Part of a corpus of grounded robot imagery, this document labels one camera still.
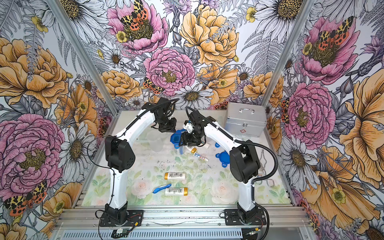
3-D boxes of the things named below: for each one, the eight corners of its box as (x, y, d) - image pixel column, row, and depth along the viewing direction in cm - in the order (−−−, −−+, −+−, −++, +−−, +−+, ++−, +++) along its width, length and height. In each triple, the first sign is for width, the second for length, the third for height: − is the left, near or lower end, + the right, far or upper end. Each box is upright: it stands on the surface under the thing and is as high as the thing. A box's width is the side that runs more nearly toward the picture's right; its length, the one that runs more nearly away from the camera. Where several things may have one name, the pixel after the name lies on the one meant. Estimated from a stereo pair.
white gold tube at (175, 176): (164, 179, 89) (163, 177, 86) (165, 174, 91) (164, 172, 88) (185, 179, 89) (185, 177, 86) (185, 174, 91) (185, 172, 88)
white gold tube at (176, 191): (165, 195, 83) (164, 194, 81) (166, 189, 85) (165, 187, 83) (188, 195, 83) (187, 194, 81) (188, 189, 85) (188, 187, 83)
